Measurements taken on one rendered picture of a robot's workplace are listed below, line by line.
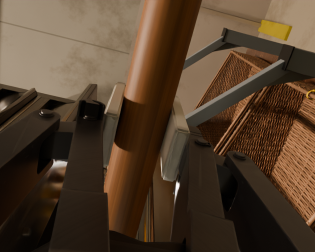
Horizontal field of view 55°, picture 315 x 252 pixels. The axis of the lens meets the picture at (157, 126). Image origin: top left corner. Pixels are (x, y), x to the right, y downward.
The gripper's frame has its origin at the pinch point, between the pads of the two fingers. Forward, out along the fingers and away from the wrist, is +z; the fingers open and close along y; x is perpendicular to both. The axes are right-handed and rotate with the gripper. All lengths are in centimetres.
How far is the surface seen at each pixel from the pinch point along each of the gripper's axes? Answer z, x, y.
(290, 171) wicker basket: 77, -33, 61
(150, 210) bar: 14.1, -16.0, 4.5
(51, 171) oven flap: 62, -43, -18
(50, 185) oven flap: 60, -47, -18
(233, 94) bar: 36.7, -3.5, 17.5
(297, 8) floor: 251, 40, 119
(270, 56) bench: 131, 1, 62
